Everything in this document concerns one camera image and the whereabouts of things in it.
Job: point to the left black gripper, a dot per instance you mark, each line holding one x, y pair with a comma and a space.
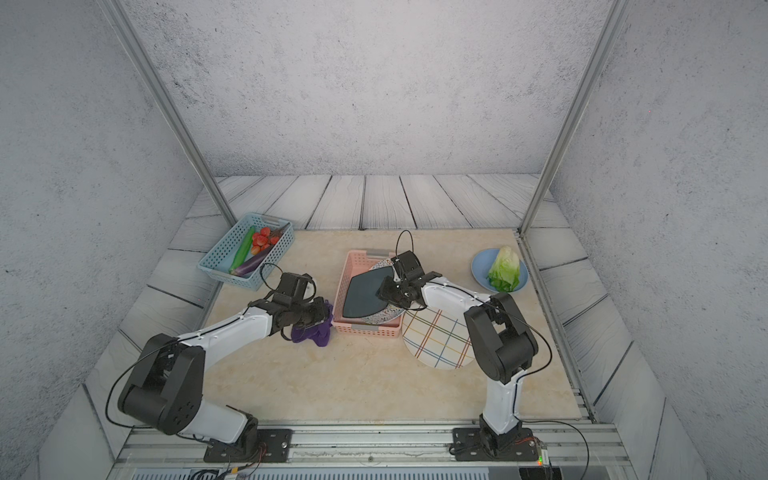
321, 306

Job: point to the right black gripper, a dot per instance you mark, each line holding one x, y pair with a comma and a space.
384, 292

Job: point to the colourful speckled round plate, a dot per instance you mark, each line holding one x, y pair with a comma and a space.
389, 313

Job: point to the purple cloth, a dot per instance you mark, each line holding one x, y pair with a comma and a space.
319, 333

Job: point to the dark teal square plate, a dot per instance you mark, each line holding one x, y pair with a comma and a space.
362, 299

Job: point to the plaid striped white plate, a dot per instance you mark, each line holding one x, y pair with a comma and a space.
437, 339

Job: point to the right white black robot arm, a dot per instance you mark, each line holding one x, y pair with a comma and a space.
504, 347

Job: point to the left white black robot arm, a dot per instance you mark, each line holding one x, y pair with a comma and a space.
163, 388

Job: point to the light blue round plate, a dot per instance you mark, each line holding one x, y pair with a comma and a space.
481, 265

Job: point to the pink perforated plastic basket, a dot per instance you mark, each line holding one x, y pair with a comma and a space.
357, 262

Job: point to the purple eggplant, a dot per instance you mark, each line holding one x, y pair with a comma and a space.
246, 268

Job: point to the light blue perforated basket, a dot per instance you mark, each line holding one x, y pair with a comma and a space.
217, 262

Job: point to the red cherry tomatoes bunch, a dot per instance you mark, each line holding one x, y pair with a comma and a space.
264, 239

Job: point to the green cucumber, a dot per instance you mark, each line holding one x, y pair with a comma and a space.
243, 250

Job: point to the green lettuce head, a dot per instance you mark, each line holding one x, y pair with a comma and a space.
505, 271

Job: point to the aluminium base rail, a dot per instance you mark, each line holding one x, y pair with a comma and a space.
555, 450

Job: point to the right metal frame post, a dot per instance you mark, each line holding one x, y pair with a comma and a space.
590, 77

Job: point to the metal frame post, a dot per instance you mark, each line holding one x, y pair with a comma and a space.
590, 77
137, 54

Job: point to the left metal frame post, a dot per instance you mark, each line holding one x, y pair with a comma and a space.
137, 54

